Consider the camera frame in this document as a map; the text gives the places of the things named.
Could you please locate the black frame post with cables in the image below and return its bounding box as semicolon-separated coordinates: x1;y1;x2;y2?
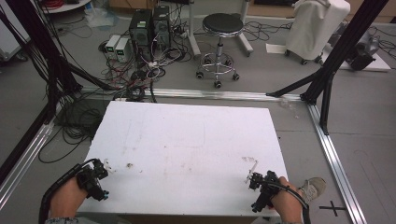
5;0;83;94

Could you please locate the person's left hand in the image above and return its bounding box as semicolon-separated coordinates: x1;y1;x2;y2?
49;176;90;219

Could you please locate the white table leg frame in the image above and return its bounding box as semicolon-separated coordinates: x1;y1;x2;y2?
186;0;255;59

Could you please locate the person's right hand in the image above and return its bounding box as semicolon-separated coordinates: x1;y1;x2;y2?
269;175;305;224

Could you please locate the black frame post with braces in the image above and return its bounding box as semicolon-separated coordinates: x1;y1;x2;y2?
265;0;390;136

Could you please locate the white power supply unit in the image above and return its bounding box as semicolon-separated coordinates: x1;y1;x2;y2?
105;34;121;59
114;37;132;63

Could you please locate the white paper sheet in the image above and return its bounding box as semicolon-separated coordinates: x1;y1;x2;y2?
265;42;290;55

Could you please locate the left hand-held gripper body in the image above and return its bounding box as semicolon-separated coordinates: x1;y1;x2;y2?
76;159;110;202

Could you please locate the round white table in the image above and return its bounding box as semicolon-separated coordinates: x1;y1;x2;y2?
39;0;93;15

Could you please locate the aluminium floor rail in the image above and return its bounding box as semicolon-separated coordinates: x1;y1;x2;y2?
305;103;369;224
0;102;64;211
79;86;304;103

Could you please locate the person's beige shoe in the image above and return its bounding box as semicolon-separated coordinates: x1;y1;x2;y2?
298;176;328;205

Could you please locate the white floor board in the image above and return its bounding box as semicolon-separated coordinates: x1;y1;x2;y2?
321;49;392;73

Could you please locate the black tape cross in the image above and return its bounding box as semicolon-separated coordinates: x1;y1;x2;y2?
318;200;347;217

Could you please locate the white covered cart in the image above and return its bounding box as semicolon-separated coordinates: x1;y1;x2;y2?
284;0;352;65

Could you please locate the clear plastic bag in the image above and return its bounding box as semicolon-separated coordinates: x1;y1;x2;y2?
84;5;120;30

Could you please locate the tangle of black cables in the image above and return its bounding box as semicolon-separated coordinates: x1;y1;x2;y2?
36;27;194;164

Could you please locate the black computer tower green label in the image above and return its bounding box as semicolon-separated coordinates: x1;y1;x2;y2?
128;8;154;62

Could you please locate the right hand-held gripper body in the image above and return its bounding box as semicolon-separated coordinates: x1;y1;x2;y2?
248;170;281;214

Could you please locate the black round stool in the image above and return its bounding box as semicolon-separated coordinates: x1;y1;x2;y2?
195;12;246;90

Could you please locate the black and grey machine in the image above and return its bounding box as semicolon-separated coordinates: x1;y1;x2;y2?
346;29;381;72

